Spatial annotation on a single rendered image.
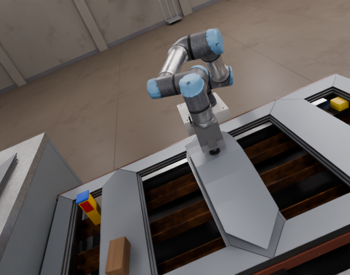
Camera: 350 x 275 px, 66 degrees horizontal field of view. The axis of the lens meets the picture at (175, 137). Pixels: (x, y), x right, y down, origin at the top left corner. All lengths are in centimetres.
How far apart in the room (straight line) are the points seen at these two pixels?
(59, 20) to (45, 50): 108
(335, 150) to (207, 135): 48
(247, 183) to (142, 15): 889
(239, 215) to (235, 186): 9
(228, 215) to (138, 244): 35
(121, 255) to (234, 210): 40
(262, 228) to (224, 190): 16
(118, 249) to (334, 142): 88
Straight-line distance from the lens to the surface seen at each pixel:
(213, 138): 94
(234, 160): 96
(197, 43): 128
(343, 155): 112
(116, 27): 961
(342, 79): 158
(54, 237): 132
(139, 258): 100
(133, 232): 108
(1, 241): 117
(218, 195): 91
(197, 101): 85
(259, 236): 89
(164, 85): 96
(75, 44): 984
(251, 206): 90
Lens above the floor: 160
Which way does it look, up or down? 31 degrees down
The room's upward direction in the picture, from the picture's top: 24 degrees counter-clockwise
